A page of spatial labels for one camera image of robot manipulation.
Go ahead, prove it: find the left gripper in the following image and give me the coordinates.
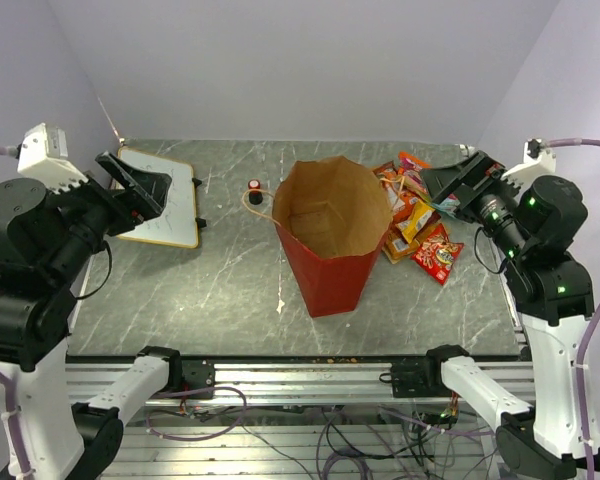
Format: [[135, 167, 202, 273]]
[[46, 147, 172, 281]]

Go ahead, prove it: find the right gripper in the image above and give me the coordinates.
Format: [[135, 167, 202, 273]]
[[419, 149, 530, 259]]

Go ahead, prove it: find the green white snack bag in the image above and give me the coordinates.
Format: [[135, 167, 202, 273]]
[[431, 195, 460, 216]]

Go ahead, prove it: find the orange pink fox's candy bag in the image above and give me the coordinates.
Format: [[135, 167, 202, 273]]
[[398, 151, 430, 199]]

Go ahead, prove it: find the yellow small snack bag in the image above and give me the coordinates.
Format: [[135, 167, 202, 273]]
[[396, 200, 435, 244]]

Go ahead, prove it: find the orange white snack bag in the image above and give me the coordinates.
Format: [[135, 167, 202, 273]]
[[372, 162, 419, 223]]

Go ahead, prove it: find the red fritos snack bag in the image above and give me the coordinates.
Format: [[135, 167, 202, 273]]
[[412, 224, 465, 286]]

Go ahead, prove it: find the red paper bag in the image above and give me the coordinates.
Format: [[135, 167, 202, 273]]
[[242, 155, 416, 319]]

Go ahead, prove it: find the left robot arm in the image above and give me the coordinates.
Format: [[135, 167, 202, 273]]
[[0, 153, 184, 479]]

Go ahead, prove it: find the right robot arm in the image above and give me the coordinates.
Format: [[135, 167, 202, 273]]
[[420, 143, 600, 479]]

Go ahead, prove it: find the red and black stamp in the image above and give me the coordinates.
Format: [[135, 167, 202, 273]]
[[248, 179, 263, 206]]

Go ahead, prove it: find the white board with yellow frame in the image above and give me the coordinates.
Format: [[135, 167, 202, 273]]
[[118, 147, 199, 249]]

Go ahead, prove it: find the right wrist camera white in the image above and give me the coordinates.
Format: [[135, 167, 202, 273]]
[[502, 138, 556, 187]]

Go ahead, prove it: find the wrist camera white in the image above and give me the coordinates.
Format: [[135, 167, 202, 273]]
[[17, 123, 89, 194], [502, 138, 556, 187]]

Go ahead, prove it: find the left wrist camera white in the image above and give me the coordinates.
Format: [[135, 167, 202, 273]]
[[17, 123, 89, 194]]

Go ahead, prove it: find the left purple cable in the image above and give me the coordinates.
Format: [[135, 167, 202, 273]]
[[0, 144, 36, 480]]

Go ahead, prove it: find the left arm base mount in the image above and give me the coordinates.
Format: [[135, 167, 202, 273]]
[[182, 360, 215, 400]]

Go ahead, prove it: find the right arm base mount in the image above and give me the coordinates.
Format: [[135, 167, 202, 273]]
[[379, 358, 446, 398]]

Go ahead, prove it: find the aluminium frame rail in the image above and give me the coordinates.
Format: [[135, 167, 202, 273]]
[[66, 362, 535, 407]]

